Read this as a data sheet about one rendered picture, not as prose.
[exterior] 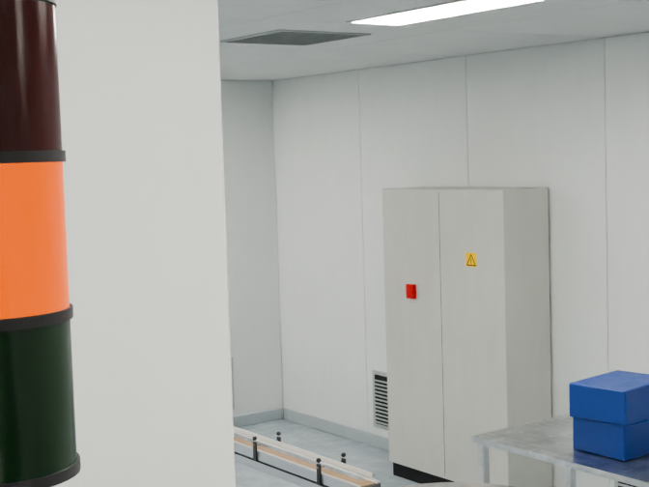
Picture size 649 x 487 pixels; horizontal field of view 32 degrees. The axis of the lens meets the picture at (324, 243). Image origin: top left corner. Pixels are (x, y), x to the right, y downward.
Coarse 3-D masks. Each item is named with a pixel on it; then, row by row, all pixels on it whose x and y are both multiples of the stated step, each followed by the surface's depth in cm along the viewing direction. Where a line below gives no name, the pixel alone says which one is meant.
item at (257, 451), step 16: (240, 432) 560; (240, 448) 544; (256, 448) 531; (272, 448) 525; (288, 448) 526; (256, 464) 533; (272, 464) 522; (288, 464) 511; (304, 464) 507; (320, 464) 490; (336, 464) 496; (288, 480) 512; (304, 480) 501; (320, 480) 490; (336, 480) 481; (352, 480) 480; (368, 480) 479
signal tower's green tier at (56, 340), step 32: (0, 352) 34; (32, 352) 35; (64, 352) 36; (0, 384) 34; (32, 384) 35; (64, 384) 36; (0, 416) 34; (32, 416) 35; (64, 416) 36; (0, 448) 34; (32, 448) 35; (64, 448) 36; (0, 480) 34
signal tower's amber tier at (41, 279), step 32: (0, 192) 34; (32, 192) 35; (64, 192) 36; (0, 224) 34; (32, 224) 35; (64, 224) 36; (0, 256) 34; (32, 256) 35; (64, 256) 36; (0, 288) 34; (32, 288) 35; (64, 288) 36
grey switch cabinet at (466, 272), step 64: (384, 192) 799; (448, 192) 745; (512, 192) 709; (384, 256) 804; (448, 256) 750; (512, 256) 712; (448, 320) 754; (512, 320) 714; (448, 384) 759; (512, 384) 717; (448, 448) 763
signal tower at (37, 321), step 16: (48, 0) 35; (0, 160) 34; (16, 160) 34; (32, 160) 34; (48, 160) 35; (64, 160) 36; (0, 320) 34; (16, 320) 34; (32, 320) 35; (48, 320) 35; (64, 320) 36; (80, 464) 37; (32, 480) 35; (48, 480) 35; (64, 480) 36
